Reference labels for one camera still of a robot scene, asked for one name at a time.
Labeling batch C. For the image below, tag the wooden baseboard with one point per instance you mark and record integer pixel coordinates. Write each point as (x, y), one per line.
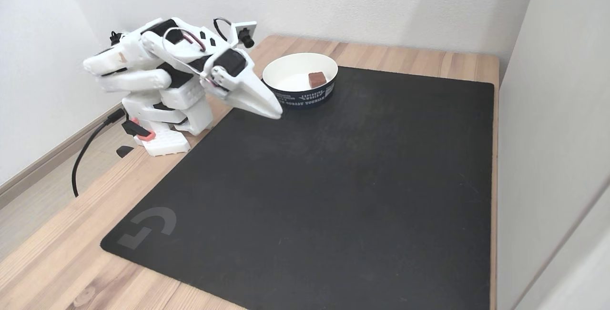
(47, 162)

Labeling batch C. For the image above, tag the red brick toy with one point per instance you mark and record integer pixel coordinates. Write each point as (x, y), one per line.
(317, 79)

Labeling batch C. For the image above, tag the black mouse mat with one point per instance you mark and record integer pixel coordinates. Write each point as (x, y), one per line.
(333, 214)

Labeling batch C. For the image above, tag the white paper bowl dark band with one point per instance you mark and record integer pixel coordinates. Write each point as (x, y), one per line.
(295, 79)

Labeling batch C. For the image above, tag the small black gripper camera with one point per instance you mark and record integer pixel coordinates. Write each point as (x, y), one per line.
(245, 35)

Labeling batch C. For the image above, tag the black and orange table clamp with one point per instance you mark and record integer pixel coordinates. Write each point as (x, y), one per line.
(140, 130)

